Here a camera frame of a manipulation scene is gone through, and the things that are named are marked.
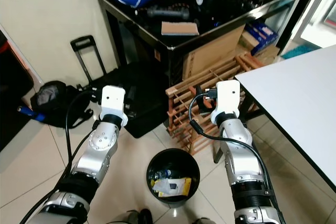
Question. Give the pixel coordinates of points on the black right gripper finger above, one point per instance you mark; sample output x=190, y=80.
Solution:
x=198, y=94

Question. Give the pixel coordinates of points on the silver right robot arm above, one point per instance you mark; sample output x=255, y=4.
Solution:
x=239, y=166

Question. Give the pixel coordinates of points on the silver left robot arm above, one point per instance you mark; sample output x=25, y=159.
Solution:
x=102, y=142

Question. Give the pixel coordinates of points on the black round rubbish bin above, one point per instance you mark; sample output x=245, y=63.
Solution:
x=176, y=162

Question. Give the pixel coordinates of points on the wooden wine rack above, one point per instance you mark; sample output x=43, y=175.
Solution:
x=181, y=106

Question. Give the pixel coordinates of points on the black backpack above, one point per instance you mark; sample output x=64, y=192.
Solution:
x=55, y=100

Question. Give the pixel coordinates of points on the brown cardboard sheet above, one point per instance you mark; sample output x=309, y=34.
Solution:
x=212, y=53

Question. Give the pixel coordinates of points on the black trolley case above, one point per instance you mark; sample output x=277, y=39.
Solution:
x=147, y=103

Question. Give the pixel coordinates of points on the brown book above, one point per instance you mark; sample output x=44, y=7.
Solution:
x=179, y=28

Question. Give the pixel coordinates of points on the blue stick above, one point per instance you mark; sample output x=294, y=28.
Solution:
x=29, y=112

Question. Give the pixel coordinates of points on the black glass table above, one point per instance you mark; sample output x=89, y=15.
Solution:
x=149, y=32

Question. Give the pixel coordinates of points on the dark furniture with red edge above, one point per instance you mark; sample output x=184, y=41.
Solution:
x=13, y=87

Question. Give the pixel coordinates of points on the blue printed box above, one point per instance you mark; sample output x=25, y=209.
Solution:
x=261, y=34

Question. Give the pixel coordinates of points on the white table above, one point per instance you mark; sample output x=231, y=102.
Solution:
x=294, y=93

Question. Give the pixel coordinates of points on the clear plastic bottle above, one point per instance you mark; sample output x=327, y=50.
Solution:
x=160, y=173

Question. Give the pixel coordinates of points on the black cylindrical torch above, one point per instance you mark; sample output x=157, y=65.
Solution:
x=168, y=12

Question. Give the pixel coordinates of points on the yellow white packet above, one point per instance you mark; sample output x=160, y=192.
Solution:
x=173, y=186

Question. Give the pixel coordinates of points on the teal mat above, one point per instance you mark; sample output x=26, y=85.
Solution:
x=299, y=51

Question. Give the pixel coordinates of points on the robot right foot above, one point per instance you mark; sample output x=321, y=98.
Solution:
x=206, y=221

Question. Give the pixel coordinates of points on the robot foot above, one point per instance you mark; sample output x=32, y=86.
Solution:
x=206, y=221
x=136, y=216

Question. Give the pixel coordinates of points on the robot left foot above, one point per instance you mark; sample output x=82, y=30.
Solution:
x=136, y=216

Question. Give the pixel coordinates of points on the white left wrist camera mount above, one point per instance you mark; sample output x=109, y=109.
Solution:
x=113, y=98

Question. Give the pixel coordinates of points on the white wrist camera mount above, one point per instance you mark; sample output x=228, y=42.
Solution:
x=227, y=95
x=113, y=98

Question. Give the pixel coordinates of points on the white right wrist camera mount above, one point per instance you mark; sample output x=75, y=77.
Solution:
x=227, y=95

